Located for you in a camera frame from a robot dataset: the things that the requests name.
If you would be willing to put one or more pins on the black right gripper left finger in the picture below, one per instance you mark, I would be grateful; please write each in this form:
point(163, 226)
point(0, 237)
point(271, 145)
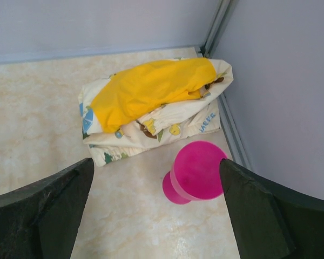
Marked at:
point(41, 220)

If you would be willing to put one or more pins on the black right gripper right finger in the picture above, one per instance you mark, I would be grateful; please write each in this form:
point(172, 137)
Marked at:
point(270, 220)

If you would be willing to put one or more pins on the pink plastic wine glass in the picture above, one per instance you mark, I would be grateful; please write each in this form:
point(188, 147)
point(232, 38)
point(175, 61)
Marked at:
point(195, 174)

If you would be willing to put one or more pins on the yellow patterned folded cloth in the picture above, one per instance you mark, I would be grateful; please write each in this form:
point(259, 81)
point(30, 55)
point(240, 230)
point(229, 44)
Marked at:
point(150, 105)

